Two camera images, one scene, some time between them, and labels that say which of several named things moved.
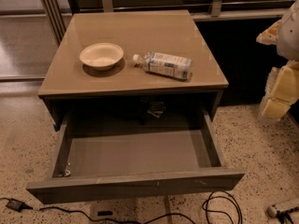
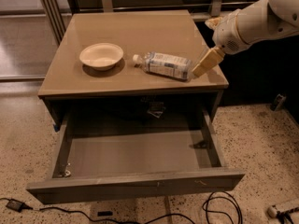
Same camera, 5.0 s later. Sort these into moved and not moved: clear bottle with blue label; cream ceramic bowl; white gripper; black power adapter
Moved: white gripper
Not moved: cream ceramic bowl; black power adapter; clear bottle with blue label
